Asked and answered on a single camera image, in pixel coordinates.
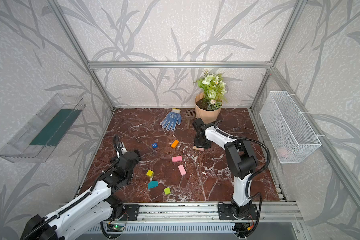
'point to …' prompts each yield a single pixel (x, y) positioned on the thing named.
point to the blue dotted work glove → (170, 118)
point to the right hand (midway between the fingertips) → (200, 141)
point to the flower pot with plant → (209, 102)
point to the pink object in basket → (283, 151)
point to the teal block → (152, 184)
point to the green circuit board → (117, 227)
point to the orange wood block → (174, 144)
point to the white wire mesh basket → (292, 139)
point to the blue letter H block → (154, 145)
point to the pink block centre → (178, 158)
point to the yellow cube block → (150, 173)
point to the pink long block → (182, 170)
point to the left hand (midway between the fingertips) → (131, 147)
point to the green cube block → (167, 191)
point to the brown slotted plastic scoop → (189, 114)
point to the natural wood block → (195, 147)
